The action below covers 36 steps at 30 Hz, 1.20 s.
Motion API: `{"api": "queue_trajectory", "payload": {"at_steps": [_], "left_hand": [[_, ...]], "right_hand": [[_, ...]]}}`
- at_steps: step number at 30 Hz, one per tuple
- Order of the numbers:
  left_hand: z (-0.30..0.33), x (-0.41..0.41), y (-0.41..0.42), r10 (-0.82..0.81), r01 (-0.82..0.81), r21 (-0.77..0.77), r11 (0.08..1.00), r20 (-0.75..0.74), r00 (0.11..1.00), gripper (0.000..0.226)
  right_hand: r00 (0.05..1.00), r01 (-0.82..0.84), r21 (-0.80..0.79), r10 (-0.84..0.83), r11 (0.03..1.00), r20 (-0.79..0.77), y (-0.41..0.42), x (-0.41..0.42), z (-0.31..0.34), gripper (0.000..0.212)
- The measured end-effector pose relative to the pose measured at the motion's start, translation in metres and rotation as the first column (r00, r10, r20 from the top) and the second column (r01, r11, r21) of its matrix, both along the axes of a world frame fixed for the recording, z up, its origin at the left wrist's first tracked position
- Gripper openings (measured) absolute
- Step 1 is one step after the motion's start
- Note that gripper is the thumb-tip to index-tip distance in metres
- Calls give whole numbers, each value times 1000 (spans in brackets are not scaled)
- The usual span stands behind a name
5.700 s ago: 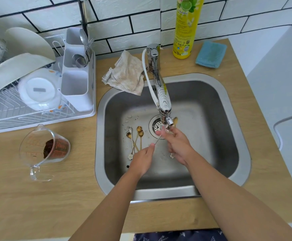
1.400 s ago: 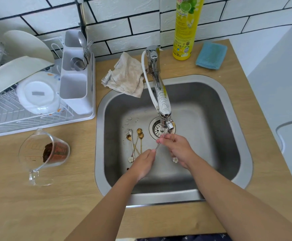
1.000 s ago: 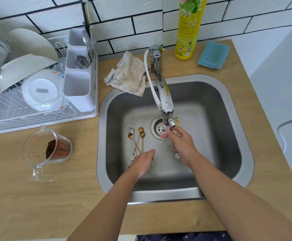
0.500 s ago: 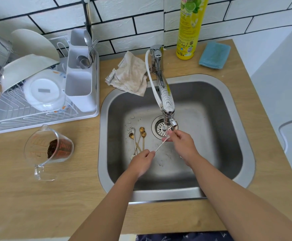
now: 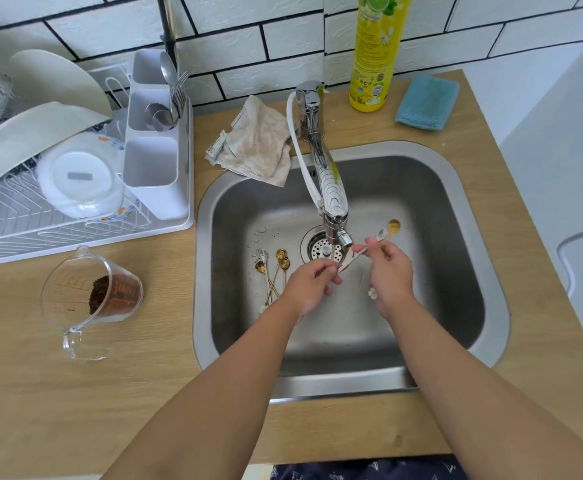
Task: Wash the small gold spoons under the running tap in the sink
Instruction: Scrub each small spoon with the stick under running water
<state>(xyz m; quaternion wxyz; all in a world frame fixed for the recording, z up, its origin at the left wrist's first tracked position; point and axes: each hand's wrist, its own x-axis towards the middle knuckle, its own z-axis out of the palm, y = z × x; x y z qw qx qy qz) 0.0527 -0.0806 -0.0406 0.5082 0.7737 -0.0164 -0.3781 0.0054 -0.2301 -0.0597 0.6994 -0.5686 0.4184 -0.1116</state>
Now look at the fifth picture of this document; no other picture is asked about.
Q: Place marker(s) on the beige rag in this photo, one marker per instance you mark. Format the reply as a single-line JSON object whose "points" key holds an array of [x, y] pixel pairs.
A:
{"points": [[256, 139]]}

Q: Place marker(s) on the brown coffee grounds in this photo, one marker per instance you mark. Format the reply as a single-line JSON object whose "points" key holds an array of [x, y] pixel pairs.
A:
{"points": [[100, 294]]}

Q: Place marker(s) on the blue sponge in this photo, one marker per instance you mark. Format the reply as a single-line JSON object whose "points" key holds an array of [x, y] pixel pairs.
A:
{"points": [[426, 102]]}

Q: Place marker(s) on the long silver spoon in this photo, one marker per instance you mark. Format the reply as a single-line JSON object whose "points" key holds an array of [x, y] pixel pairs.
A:
{"points": [[354, 257]]}

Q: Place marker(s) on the small silver spoon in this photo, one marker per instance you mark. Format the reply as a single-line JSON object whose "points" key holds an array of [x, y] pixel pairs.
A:
{"points": [[263, 254]]}

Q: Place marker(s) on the white dish rack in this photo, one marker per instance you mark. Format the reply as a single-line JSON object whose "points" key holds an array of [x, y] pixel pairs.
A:
{"points": [[146, 234]]}

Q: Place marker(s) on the person's left forearm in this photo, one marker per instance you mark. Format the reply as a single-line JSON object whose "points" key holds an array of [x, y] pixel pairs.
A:
{"points": [[211, 404]]}

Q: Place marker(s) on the steel fork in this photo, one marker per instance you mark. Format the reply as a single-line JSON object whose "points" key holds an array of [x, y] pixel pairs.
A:
{"points": [[177, 97]]}

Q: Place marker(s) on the person's left hand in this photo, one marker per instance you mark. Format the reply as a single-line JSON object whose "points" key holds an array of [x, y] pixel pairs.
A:
{"points": [[306, 287]]}

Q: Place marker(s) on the person's right forearm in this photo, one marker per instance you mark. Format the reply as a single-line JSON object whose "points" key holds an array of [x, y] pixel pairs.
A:
{"points": [[481, 409]]}

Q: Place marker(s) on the white cutlery holder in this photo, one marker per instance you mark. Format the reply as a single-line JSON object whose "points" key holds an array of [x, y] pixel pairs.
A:
{"points": [[156, 194]]}

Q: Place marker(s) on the white plate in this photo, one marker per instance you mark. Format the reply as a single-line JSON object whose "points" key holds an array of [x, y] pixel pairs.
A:
{"points": [[54, 74]]}

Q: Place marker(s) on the stainless steel sink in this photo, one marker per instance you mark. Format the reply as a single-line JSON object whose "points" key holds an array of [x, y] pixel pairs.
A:
{"points": [[436, 209]]}

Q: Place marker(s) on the yellow dish soap bottle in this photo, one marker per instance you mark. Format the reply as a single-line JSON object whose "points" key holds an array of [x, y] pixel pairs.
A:
{"points": [[377, 49]]}

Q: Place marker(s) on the steel ladle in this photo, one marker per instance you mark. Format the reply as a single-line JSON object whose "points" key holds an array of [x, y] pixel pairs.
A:
{"points": [[160, 118]]}

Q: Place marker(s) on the person's right hand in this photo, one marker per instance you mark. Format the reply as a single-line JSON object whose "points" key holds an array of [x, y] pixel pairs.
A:
{"points": [[391, 279]]}

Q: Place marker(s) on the steel sink drain strainer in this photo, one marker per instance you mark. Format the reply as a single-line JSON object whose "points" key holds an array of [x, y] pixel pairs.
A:
{"points": [[316, 247]]}

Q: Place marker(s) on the white floral print bowl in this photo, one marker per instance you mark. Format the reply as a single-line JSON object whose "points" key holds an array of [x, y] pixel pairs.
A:
{"points": [[80, 199]]}

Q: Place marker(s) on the navy patterned shorts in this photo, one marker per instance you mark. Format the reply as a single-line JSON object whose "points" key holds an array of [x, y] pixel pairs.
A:
{"points": [[371, 469]]}

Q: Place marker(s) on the chrome faucet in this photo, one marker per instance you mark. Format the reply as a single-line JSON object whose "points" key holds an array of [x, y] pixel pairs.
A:
{"points": [[310, 104]]}

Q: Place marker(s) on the clear measuring jug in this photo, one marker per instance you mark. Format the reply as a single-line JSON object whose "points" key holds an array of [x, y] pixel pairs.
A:
{"points": [[64, 288]]}

